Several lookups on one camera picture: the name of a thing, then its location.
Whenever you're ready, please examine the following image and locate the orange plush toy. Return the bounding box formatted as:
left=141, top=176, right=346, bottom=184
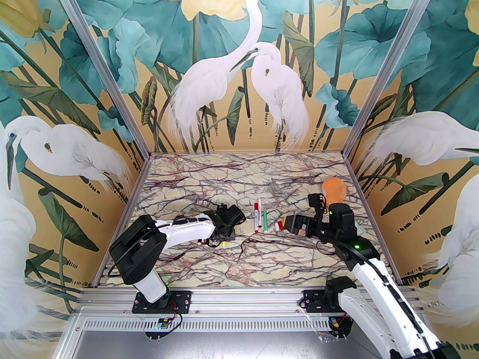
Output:
left=322, top=177, right=348, bottom=205

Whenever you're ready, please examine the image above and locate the slotted aluminium strip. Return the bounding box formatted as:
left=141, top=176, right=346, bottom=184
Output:
left=73, top=316, right=361, bottom=332

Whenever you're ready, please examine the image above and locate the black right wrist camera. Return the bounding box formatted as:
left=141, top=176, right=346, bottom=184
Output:
left=308, top=193, right=327, bottom=220

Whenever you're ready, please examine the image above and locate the aluminium front frame rail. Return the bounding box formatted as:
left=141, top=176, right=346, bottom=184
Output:
left=73, top=286, right=421, bottom=317

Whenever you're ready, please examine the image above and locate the grey metal base plate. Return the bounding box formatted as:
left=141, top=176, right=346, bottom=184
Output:
left=56, top=329, right=393, bottom=359

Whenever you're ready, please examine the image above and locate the aluminium frame post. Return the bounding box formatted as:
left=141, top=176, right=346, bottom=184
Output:
left=49, top=0, right=152, bottom=158
left=344, top=0, right=444, bottom=159

